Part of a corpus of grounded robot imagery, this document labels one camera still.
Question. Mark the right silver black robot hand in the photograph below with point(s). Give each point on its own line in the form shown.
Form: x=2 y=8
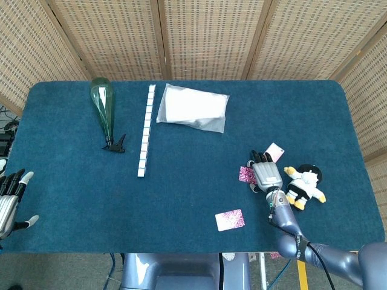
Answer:
x=267 y=176

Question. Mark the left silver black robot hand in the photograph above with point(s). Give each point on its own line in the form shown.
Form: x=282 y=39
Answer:
x=6 y=208

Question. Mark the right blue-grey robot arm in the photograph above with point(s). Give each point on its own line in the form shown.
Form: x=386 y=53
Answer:
x=284 y=217

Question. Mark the penguin plush toy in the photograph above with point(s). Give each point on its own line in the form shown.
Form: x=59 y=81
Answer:
x=303 y=184

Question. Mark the teal felt table cloth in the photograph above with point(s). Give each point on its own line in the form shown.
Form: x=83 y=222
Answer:
x=193 y=181

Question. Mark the white table leg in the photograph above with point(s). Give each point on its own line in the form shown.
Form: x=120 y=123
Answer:
x=262 y=272

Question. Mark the white plastic bag package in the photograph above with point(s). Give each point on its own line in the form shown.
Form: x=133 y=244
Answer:
x=190 y=108

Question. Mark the wicker folding screen panel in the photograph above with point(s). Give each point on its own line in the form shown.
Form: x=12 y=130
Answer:
x=369 y=99
x=208 y=39
x=115 y=39
x=27 y=45
x=302 y=39

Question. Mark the blue-grey robot torso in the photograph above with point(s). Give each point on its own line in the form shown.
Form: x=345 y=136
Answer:
x=181 y=272

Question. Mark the blue white snake puzzle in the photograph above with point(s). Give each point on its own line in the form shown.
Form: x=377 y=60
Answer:
x=146 y=130

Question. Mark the green plastic spray bottle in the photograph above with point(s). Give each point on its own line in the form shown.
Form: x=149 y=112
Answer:
x=102 y=99

